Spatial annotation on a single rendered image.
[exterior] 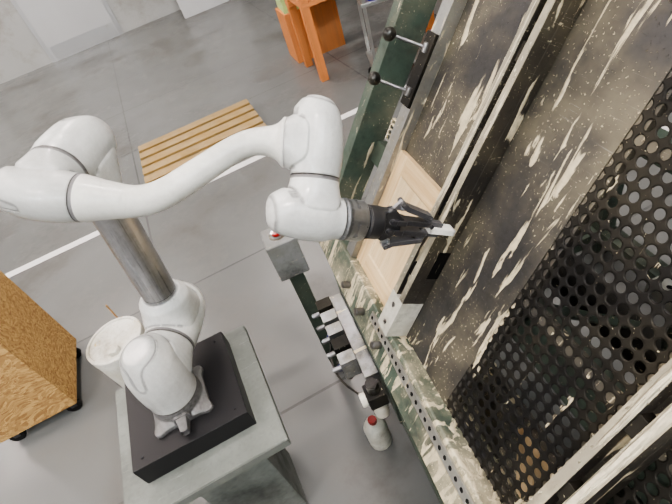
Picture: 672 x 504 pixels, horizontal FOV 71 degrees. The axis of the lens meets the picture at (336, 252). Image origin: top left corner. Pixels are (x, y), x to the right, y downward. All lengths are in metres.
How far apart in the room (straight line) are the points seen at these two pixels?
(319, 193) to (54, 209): 0.52
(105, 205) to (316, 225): 0.42
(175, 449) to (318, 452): 0.90
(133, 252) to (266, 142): 0.54
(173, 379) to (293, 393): 1.11
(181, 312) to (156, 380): 0.21
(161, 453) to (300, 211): 0.90
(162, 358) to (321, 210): 0.68
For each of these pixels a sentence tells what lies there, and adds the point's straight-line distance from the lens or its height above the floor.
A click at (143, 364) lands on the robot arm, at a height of 1.09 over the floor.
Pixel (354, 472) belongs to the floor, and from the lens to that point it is 2.19.
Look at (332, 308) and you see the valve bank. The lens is 1.65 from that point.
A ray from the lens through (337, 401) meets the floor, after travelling 2.35.
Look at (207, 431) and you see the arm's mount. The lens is 1.50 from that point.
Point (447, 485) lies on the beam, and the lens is 1.23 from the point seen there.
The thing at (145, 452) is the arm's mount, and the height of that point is 0.83.
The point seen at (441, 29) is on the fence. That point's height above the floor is 1.52.
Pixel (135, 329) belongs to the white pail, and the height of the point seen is 0.36.
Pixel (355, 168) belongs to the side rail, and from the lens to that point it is 1.70.
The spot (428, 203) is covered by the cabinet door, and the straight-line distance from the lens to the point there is 1.28.
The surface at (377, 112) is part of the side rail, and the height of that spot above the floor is 1.24.
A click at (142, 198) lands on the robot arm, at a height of 1.55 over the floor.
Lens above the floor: 2.01
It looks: 42 degrees down
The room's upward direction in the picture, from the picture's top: 20 degrees counter-clockwise
